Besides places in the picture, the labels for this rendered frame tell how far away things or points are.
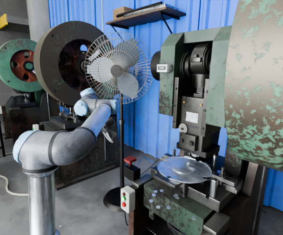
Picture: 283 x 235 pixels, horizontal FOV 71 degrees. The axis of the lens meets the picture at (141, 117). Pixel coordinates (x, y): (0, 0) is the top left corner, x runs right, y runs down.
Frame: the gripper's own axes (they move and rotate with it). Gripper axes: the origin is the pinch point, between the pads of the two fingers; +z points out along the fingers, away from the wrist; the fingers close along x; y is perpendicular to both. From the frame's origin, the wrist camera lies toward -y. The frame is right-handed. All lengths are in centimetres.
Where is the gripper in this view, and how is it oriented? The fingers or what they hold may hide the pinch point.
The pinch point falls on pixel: (111, 141)
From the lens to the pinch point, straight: 126.5
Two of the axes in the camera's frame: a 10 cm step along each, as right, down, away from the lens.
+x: -6.2, -0.6, 7.8
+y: 6.7, -5.4, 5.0
